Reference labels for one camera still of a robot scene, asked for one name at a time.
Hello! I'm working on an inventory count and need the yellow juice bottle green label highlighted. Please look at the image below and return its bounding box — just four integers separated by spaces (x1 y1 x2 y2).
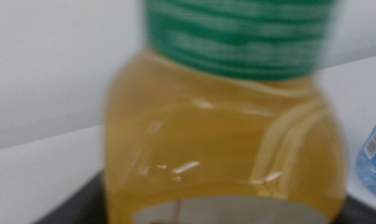
102 0 347 224

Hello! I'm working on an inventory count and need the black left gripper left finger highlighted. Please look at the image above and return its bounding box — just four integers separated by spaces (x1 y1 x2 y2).
32 169 109 224

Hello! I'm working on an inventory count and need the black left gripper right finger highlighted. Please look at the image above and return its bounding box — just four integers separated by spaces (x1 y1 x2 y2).
332 194 376 224

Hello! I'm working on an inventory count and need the clear water bottle blue cap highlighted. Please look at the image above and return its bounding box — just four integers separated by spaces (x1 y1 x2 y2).
355 110 376 200

